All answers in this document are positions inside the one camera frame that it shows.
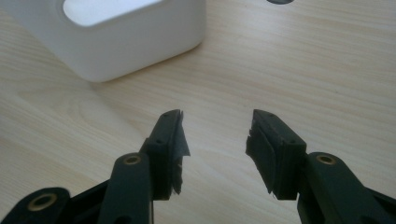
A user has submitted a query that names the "white plastic basket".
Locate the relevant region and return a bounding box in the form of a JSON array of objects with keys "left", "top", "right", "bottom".
[{"left": 0, "top": 0, "right": 207, "bottom": 83}]

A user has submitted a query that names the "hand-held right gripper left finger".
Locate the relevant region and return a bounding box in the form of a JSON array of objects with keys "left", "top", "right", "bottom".
[{"left": 138, "top": 108, "right": 191, "bottom": 201}]

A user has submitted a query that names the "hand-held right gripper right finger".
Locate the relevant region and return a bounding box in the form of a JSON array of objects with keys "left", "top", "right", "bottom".
[{"left": 245, "top": 108, "right": 307, "bottom": 201}]

